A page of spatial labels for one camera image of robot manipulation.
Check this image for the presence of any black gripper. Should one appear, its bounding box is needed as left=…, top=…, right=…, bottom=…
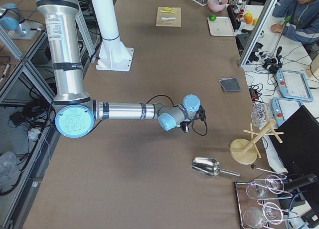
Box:
left=180, top=106, right=206, bottom=133

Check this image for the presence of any white ceramic spoon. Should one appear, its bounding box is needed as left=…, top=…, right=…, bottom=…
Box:
left=160, top=17, right=176, bottom=21

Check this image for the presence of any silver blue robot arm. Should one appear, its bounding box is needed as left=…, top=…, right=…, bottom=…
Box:
left=36, top=0, right=206, bottom=138

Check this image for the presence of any pink ice bowl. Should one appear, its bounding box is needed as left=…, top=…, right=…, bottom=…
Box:
left=207, top=0, right=228, bottom=12

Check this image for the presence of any grey folded cloth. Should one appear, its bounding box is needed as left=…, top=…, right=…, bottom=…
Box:
left=218, top=77, right=241, bottom=92

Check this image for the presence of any metal scoop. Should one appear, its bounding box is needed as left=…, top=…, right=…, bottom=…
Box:
left=191, top=157, right=240, bottom=177

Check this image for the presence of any wooden mug tree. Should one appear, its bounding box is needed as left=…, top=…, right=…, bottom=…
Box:
left=229, top=118, right=284, bottom=165

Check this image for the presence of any clear glass mug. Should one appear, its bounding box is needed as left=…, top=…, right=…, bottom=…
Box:
left=251, top=103, right=273, bottom=128

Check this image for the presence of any blue teach pendant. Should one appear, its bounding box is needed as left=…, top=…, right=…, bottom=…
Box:
left=276, top=70, right=314, bottom=102
left=271, top=97, right=303, bottom=127

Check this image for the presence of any beige serving tray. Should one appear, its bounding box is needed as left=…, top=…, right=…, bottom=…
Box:
left=207, top=16, right=235, bottom=36

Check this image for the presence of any bamboo cutting board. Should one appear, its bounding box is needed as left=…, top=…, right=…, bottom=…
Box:
left=156, top=6, right=181, bottom=27

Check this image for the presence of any green lime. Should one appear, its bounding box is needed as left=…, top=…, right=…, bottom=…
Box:
left=209, top=14, right=216, bottom=21

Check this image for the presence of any black monitor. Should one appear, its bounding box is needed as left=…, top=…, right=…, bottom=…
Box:
left=269, top=106, right=319, bottom=176

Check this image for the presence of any wine glass rack tray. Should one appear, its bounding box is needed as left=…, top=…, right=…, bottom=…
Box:
left=234, top=174, right=299, bottom=229

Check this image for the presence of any yellow plastic knife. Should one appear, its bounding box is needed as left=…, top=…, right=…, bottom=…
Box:
left=159, top=10, right=177, bottom=14

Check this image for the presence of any seated person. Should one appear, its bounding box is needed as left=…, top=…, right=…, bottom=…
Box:
left=271, top=0, right=319, bottom=53

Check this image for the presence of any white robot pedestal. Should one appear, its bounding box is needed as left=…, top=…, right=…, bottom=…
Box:
left=91, top=0, right=134, bottom=72

